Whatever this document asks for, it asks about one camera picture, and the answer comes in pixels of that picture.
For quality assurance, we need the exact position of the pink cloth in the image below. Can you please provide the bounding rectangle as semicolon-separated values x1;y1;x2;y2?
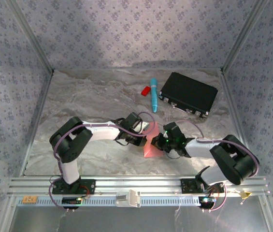
142;121;165;159

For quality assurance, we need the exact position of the light blue pen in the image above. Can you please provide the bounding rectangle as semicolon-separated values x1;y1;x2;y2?
150;77;159;114

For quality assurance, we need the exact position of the black hard case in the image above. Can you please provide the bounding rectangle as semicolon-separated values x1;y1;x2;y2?
158;72;219;119

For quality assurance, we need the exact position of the black electronics board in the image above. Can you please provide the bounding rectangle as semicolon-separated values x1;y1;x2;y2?
198;196;217;205
62;197;83;205

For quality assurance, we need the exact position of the yellow tape tag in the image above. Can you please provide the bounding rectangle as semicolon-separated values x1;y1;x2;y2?
239;190;253;200

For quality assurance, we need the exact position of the orange label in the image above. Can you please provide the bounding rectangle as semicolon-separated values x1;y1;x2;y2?
22;196;38;204

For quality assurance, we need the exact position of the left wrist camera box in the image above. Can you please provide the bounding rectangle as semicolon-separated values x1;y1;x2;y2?
136;120;149;132

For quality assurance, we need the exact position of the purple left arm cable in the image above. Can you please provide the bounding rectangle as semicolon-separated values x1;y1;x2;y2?
48;111;155;213

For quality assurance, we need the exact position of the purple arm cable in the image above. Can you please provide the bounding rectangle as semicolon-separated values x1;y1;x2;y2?
174;120;260;213
48;111;155;213

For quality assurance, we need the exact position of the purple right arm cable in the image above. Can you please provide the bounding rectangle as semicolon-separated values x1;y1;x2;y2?
174;120;260;213

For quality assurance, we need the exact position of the aluminium mounting rail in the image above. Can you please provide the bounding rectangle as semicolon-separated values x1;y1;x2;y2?
8;175;271;198

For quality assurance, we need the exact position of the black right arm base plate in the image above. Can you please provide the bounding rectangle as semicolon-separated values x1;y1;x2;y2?
181;178;225;194

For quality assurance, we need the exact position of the white plastic bracket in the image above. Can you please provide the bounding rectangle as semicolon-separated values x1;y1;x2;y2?
115;189;142;208

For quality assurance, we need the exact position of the aluminium frame bar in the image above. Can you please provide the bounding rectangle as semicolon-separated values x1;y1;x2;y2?
220;0;271;73
257;195;273;232
19;70;55;177
219;70;248;145
0;196;18;232

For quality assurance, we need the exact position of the slotted grey cable tray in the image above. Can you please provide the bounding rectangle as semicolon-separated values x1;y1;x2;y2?
16;196;218;207

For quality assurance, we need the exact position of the thin red wire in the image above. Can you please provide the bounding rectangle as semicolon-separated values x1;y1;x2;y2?
79;185;91;197

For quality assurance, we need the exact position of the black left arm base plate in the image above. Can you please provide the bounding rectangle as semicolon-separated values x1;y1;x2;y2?
52;179;96;195

